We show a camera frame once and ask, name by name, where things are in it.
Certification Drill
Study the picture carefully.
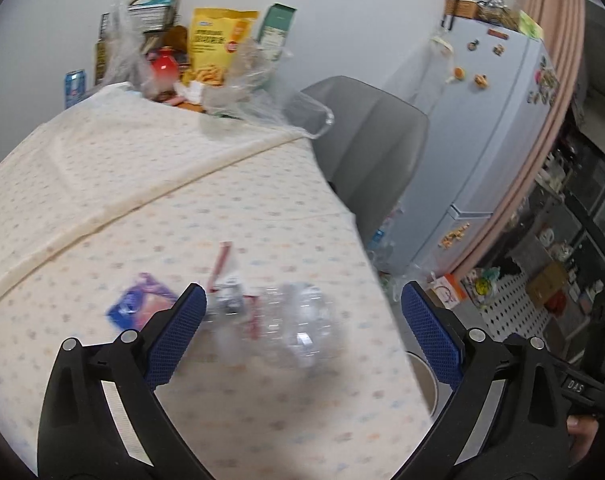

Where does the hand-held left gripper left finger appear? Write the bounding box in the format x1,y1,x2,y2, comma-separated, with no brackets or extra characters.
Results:
36,282,208,480

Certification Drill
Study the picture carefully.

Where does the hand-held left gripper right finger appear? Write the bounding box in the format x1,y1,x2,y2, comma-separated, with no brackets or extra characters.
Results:
400,280,571,480

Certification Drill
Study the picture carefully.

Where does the blue pink tissue packet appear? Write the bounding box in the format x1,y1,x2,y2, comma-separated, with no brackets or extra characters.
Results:
106,272,178,332

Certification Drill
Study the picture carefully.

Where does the crushed clear plastic bottle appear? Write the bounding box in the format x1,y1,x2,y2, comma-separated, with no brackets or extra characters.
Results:
201,281,349,369

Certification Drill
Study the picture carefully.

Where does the person's right hand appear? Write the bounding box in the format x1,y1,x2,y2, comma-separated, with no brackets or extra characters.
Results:
567,415,602,469

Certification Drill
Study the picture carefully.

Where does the orange white cardboard box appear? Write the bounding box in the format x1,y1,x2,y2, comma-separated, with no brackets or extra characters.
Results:
427,273,469,309

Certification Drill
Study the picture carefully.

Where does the clear plastic floor bag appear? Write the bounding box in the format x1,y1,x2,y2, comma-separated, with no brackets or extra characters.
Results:
380,266,421,303

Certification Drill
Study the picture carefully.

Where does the colourful smiley bag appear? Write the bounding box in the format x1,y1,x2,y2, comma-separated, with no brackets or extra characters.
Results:
464,266,502,307

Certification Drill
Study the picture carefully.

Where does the white pegboard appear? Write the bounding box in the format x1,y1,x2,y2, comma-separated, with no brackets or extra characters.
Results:
474,269,574,367

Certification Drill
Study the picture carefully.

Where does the gold fridge magnet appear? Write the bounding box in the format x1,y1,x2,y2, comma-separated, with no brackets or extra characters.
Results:
440,221,472,250

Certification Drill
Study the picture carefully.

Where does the brown cardboard box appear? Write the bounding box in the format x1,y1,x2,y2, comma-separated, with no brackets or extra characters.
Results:
527,259,569,307

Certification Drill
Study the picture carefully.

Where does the floral tablecloth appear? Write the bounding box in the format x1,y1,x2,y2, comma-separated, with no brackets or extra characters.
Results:
0,81,433,480

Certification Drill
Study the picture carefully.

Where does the white refrigerator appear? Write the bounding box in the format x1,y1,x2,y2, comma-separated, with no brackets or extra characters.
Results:
381,14,559,282

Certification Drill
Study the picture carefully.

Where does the grey chair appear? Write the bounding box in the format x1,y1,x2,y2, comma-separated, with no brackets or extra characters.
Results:
284,75,430,242

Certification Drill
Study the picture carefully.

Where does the dark shelf unit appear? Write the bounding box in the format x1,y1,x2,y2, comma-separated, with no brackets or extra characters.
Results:
503,0,605,363

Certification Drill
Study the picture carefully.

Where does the large clear plastic bag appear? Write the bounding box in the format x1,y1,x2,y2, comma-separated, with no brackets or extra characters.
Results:
199,39,336,142

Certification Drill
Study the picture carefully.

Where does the white hanging cloth bag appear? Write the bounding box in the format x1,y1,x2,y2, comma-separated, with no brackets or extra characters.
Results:
417,34,454,113

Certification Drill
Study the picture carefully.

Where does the red vase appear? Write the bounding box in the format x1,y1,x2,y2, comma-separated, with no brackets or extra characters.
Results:
149,47,180,94

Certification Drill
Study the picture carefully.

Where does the cluster of fridge magnets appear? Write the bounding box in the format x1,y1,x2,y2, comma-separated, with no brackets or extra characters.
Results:
527,54,561,107

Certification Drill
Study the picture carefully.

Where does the yellow snack bag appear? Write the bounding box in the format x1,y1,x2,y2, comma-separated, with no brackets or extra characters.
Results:
184,7,260,87

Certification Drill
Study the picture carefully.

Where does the tall green box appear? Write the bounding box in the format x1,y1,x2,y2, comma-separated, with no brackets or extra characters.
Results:
256,3,298,62

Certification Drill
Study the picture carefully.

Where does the light green box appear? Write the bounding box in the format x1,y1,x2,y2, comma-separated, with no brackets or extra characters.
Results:
519,9,544,40

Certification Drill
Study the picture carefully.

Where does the black wire basket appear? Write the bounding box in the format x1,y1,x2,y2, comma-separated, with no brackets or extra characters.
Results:
98,0,179,61

